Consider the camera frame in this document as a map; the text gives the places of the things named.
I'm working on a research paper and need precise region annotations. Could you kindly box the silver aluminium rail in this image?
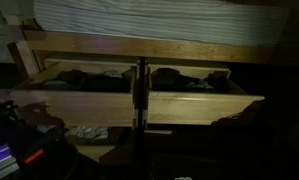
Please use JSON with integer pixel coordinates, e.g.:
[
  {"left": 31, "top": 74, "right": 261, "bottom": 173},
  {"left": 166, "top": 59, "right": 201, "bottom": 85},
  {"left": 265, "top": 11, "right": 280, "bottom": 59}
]
[{"left": 0, "top": 143, "right": 20, "bottom": 179}]

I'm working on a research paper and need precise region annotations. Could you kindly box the black bundled garment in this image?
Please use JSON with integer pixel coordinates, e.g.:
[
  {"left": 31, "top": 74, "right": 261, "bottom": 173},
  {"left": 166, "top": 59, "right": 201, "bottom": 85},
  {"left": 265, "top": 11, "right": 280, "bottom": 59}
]
[{"left": 151, "top": 67, "right": 200, "bottom": 92}]

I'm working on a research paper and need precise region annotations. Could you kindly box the white striped mattress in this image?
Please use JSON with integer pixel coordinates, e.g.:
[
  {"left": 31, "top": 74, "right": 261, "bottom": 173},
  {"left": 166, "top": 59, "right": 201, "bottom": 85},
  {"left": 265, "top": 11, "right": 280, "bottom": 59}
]
[{"left": 33, "top": 0, "right": 290, "bottom": 48}]

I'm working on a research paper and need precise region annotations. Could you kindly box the crumpled white garment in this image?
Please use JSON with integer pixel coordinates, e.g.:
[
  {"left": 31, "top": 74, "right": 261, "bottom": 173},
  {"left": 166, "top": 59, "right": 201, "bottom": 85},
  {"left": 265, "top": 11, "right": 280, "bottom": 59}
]
[{"left": 66, "top": 125, "right": 110, "bottom": 140}]

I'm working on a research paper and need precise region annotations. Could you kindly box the dark maroon garment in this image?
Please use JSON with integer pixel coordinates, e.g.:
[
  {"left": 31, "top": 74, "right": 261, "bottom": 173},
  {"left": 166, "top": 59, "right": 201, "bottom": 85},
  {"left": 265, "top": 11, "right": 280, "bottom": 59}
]
[{"left": 204, "top": 70, "right": 231, "bottom": 91}]

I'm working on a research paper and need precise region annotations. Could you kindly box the dark brown garment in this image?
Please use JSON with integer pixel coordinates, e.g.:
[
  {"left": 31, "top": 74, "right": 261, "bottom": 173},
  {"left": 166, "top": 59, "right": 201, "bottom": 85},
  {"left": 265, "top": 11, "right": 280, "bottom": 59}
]
[{"left": 57, "top": 69, "right": 87, "bottom": 84}]

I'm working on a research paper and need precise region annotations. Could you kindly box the white patterned garment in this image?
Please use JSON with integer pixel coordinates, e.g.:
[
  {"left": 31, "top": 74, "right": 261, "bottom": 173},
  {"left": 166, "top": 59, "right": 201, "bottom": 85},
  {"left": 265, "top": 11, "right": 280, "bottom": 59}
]
[{"left": 185, "top": 79, "right": 215, "bottom": 90}]

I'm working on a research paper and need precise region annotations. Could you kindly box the crumpled dark cloth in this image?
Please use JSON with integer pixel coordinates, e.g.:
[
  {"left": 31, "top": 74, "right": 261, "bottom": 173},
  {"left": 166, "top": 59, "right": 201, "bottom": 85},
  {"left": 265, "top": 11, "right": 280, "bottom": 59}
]
[{"left": 42, "top": 79, "right": 78, "bottom": 91}]

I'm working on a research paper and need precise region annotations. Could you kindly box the black vertical pole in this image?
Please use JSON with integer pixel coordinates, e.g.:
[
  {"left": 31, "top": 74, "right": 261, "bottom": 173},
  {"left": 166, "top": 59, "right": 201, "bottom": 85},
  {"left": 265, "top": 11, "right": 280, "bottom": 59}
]
[{"left": 135, "top": 56, "right": 148, "bottom": 180}]

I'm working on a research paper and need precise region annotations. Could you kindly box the wooden drawer with dark garments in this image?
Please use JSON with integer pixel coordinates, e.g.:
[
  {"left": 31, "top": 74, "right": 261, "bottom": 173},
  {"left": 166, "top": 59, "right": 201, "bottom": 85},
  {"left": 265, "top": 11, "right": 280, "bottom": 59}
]
[{"left": 145, "top": 63, "right": 266, "bottom": 126}]

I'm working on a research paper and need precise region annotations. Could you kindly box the pale white garment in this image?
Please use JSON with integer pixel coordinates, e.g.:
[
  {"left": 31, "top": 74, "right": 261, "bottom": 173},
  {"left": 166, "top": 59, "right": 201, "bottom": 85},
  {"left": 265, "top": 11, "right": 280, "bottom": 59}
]
[{"left": 102, "top": 69, "right": 124, "bottom": 79}]

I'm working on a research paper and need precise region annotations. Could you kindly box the dark brown cloth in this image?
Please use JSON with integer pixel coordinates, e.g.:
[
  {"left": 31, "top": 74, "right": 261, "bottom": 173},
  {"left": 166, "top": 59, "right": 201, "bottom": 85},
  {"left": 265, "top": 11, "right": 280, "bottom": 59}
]
[{"left": 17, "top": 102, "right": 65, "bottom": 129}]

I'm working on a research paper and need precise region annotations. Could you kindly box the wooden bed frame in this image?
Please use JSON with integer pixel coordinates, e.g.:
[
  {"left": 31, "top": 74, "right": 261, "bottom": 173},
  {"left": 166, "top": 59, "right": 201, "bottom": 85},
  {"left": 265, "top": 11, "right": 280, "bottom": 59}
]
[{"left": 3, "top": 14, "right": 277, "bottom": 79}]

